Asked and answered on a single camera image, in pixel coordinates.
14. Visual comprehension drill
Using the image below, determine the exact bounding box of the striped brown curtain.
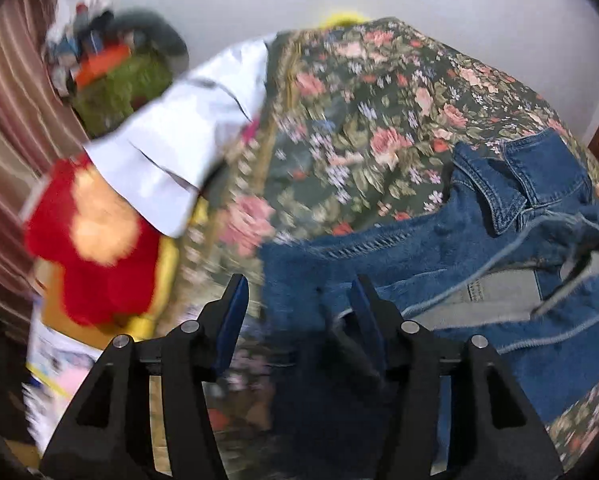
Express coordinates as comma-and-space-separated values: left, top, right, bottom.
0, 0, 91, 322

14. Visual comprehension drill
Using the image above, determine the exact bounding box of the white shirt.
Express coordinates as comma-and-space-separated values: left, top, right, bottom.
82, 32, 280, 239

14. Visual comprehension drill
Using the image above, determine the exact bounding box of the pile of books and papers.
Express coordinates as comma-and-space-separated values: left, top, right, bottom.
24, 317, 103, 453

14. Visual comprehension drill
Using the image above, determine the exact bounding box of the orange box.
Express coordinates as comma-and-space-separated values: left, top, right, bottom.
74, 44, 131, 87

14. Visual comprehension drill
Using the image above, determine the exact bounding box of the floral green blanket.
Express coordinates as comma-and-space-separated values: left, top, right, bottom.
150, 16, 599, 468

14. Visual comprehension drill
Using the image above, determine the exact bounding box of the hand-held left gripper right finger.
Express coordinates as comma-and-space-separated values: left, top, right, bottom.
350, 275, 563, 480

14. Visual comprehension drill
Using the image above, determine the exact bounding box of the blue denim jacket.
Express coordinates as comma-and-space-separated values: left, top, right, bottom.
257, 127, 599, 480

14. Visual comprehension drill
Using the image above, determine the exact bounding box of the red plush toy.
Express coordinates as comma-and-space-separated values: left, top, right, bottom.
24, 154, 164, 329

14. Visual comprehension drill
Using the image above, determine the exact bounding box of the green cardboard box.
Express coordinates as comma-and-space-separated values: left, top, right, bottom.
72, 52, 176, 137

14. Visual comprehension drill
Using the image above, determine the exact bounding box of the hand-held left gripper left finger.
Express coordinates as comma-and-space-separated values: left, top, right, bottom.
38, 274, 250, 480

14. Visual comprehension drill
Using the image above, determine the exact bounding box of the pink plush toy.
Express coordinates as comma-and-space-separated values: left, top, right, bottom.
54, 367, 98, 406

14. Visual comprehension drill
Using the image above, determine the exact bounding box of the yellow pillow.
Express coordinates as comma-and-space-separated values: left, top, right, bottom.
321, 9, 366, 27

